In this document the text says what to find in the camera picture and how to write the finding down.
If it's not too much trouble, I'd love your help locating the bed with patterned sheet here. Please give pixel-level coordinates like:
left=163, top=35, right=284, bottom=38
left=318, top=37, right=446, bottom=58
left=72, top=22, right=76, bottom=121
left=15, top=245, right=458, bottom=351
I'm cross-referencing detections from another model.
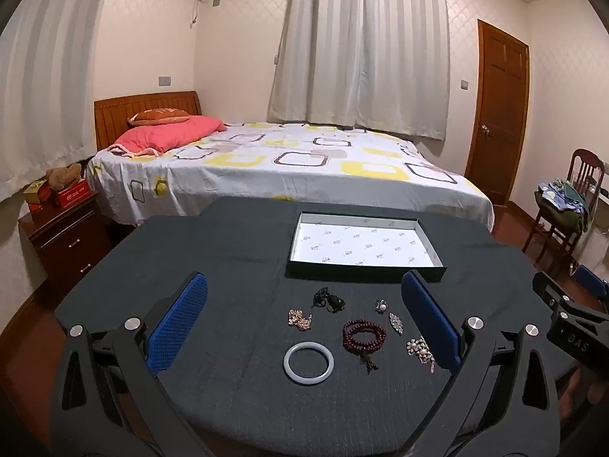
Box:
left=84, top=121, right=496, bottom=236

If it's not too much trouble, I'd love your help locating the wooden door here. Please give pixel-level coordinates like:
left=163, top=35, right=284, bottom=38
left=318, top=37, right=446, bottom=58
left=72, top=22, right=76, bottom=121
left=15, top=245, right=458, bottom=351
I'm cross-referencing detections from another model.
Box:
left=464, top=19, right=530, bottom=206

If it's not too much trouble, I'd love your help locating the wooden headboard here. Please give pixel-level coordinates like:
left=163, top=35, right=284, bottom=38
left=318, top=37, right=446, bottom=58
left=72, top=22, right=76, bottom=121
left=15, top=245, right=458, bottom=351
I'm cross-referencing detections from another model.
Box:
left=94, top=90, right=201, bottom=153

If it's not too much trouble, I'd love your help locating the orange pillow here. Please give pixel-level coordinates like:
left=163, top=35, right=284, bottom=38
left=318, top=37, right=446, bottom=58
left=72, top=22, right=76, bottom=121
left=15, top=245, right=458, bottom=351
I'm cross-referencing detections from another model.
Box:
left=127, top=108, right=191, bottom=128

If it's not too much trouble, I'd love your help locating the green shallow box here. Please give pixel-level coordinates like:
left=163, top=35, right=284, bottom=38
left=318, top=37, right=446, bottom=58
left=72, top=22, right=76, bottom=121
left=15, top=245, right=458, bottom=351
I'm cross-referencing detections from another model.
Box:
left=284, top=210, right=448, bottom=285

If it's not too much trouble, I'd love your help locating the black lace hair tie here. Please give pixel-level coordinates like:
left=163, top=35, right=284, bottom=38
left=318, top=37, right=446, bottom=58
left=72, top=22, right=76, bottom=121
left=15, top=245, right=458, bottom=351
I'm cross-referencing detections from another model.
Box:
left=311, top=287, right=347, bottom=314

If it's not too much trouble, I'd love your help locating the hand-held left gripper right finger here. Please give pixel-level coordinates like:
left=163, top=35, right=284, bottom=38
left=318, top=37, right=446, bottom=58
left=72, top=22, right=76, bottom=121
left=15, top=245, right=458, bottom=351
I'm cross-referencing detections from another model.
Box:
left=401, top=270, right=562, bottom=457

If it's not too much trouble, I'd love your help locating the white window curtain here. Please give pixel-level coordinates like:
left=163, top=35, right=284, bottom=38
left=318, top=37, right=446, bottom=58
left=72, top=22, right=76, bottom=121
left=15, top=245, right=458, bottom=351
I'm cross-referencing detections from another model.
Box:
left=266, top=0, right=451, bottom=142

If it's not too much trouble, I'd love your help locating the pink pillow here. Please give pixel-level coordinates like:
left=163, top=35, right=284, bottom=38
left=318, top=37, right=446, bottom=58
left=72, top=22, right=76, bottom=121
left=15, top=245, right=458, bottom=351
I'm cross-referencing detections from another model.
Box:
left=110, top=115, right=228, bottom=158

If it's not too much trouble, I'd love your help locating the pearl flower brooch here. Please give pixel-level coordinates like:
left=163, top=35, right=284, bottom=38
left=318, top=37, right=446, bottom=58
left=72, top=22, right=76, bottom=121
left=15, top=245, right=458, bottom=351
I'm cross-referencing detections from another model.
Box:
left=405, top=337, right=436, bottom=373

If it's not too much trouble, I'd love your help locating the white jade bangle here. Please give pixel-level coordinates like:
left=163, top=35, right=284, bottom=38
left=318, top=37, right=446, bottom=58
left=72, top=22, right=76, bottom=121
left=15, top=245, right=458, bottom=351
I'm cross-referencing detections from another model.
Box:
left=283, top=343, right=334, bottom=384

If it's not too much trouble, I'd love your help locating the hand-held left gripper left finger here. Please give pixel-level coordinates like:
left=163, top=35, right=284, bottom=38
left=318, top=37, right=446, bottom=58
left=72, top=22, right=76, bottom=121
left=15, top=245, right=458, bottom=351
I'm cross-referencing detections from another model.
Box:
left=50, top=271, right=215, bottom=457

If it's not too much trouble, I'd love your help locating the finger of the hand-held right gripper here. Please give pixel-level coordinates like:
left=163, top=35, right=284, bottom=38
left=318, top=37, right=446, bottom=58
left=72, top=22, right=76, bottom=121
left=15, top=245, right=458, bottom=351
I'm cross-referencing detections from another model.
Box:
left=532, top=271, right=579, bottom=317
left=573, top=265, right=609, bottom=303

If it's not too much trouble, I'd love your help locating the wooden chair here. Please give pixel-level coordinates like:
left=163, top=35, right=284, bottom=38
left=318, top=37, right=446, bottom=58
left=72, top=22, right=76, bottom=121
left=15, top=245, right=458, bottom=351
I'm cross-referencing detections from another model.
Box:
left=522, top=149, right=606, bottom=267

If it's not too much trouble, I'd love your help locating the dark wooden nightstand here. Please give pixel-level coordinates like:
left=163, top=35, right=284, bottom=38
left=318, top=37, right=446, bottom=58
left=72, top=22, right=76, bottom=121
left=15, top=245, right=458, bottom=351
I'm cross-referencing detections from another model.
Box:
left=18, top=190, right=112, bottom=296

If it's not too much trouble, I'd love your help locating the gold rhinestone brooch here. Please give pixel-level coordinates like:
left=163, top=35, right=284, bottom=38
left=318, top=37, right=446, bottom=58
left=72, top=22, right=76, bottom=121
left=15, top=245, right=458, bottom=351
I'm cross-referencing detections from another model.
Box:
left=287, top=308, right=313, bottom=331

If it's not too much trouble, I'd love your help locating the brown teddy bear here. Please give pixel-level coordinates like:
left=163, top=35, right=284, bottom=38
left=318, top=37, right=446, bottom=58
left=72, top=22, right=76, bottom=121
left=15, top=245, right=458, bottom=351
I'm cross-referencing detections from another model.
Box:
left=46, top=163, right=83, bottom=191

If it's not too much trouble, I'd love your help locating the red gift box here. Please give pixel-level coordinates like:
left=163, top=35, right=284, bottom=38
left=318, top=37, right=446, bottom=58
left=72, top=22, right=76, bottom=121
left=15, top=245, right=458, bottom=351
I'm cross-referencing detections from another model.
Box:
left=52, top=178, right=91, bottom=209

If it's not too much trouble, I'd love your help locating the pile of clothes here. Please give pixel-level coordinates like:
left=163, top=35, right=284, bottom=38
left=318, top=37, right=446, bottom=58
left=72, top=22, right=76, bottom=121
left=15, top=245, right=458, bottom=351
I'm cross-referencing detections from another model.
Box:
left=534, top=179, right=595, bottom=234

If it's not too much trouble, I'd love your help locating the gold gift box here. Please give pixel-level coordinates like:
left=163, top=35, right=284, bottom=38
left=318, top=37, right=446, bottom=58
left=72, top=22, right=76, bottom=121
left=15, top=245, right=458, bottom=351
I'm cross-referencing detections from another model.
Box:
left=23, top=178, right=51, bottom=213

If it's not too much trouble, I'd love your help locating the white side curtain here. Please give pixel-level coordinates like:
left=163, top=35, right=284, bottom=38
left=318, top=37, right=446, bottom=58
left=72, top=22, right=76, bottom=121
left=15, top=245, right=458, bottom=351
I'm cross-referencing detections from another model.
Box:
left=0, top=0, right=115, bottom=201

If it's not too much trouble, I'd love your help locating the dark grey tablecloth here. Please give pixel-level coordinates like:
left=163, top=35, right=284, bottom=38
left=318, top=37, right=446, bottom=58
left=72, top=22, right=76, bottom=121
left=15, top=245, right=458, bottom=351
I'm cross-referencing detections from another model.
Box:
left=53, top=195, right=586, bottom=457

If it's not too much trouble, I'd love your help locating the air conditioner cord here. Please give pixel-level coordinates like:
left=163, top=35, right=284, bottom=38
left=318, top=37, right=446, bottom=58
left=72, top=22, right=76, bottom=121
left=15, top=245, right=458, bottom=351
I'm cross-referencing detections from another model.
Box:
left=189, top=0, right=209, bottom=28

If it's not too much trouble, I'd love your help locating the dark red bead bracelet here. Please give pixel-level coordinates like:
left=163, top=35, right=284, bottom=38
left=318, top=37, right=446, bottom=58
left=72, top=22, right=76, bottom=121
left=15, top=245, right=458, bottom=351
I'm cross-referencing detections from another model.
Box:
left=343, top=319, right=387, bottom=372

